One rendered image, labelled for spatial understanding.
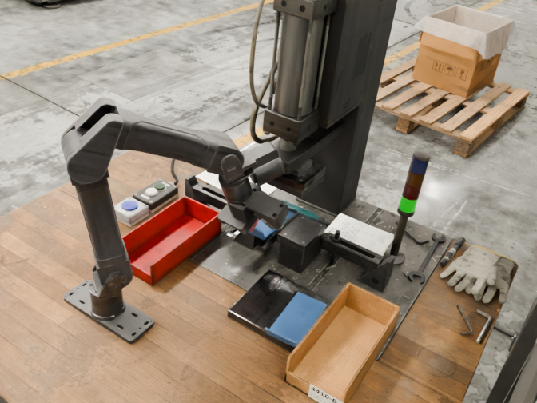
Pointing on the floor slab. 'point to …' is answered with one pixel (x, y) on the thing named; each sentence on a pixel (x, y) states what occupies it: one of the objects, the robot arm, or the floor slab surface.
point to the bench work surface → (190, 321)
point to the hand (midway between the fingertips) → (250, 228)
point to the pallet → (393, 82)
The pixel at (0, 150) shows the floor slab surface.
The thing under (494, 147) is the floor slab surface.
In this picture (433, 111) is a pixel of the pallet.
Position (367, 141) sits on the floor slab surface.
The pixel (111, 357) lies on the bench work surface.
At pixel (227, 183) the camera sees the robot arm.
